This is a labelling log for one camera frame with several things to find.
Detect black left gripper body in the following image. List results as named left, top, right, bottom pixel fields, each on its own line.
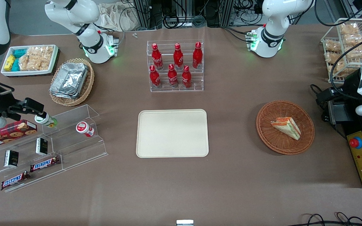
left=328, top=67, right=362, bottom=126

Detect triangle sandwich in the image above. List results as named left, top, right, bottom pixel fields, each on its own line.
left=271, top=117, right=302, bottom=140

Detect brown wicker basket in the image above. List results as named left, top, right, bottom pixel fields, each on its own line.
left=256, top=100, right=315, bottom=155

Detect light wicker basket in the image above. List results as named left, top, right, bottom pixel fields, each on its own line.
left=49, top=58, right=95, bottom=107

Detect beige plastic tray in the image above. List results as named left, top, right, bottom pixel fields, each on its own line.
left=136, top=109, right=209, bottom=158

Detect green capped white bottle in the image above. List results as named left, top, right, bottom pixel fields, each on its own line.
left=35, top=112, right=57, bottom=128

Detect red cookie box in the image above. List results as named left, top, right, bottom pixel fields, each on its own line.
left=0, top=120, right=38, bottom=150

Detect fried snack bag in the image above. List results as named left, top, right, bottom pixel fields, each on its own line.
left=325, top=52, right=342, bottom=65
left=324, top=39, right=342, bottom=53
left=346, top=44, right=362, bottom=62
left=329, top=61, right=356, bottom=77
left=343, top=33, right=362, bottom=47
left=339, top=23, right=360, bottom=35

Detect white plastic bin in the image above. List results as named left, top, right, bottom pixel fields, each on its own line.
left=0, top=45, right=59, bottom=77

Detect yellow snack packet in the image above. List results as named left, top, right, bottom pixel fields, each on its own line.
left=4, top=55, right=16, bottom=71

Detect small black box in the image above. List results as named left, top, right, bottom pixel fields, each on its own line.
left=36, top=138, right=48, bottom=156
left=4, top=150, right=19, bottom=168

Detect clear rice cracker bag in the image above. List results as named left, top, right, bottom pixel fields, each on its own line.
left=18, top=53, right=41, bottom=71
left=28, top=46, right=54, bottom=71

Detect aluminium foil container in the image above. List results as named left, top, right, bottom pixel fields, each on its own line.
left=50, top=62, right=89, bottom=100

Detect red capped white bottle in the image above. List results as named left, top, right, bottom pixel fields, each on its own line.
left=76, top=122, right=95, bottom=137

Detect snickers chocolate bar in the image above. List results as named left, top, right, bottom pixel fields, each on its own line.
left=1, top=171, right=31, bottom=191
left=30, top=156, right=60, bottom=172

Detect clear acrylic stepped shelf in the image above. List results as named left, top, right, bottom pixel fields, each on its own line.
left=0, top=105, right=108, bottom=193

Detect beige cloth bag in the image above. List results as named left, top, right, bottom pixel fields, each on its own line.
left=98, top=3, right=137, bottom=32

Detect red cola bottle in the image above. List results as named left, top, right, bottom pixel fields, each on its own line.
left=182, top=65, right=192, bottom=89
left=149, top=65, right=162, bottom=89
left=193, top=42, right=203, bottom=69
left=173, top=43, right=184, bottom=71
left=167, top=64, right=178, bottom=88
left=151, top=43, right=164, bottom=71

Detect clear acrylic bottle rack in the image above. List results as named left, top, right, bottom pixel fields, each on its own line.
left=146, top=40, right=204, bottom=93

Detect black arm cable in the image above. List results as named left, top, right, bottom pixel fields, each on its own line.
left=314, top=0, right=362, bottom=94

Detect white wire rack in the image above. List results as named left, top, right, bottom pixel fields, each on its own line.
left=321, top=18, right=362, bottom=83

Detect black floor cables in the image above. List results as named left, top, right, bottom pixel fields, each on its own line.
left=296, top=212, right=362, bottom=226

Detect black base cables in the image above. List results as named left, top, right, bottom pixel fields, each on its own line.
left=221, top=26, right=254, bottom=43

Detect aluminium frame rack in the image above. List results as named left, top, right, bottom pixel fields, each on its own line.
left=131, top=0, right=263, bottom=29

